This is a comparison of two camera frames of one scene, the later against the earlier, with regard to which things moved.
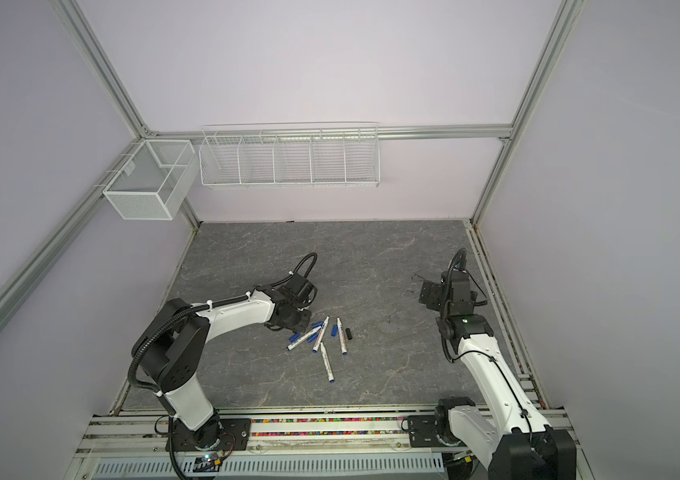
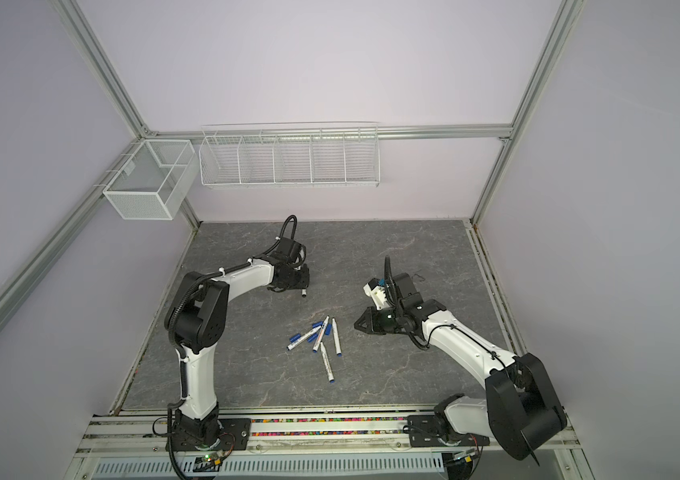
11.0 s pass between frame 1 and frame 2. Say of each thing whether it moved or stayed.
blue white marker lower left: stayed
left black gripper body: moved
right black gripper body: moved
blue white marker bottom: stayed
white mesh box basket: stayed
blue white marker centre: stayed
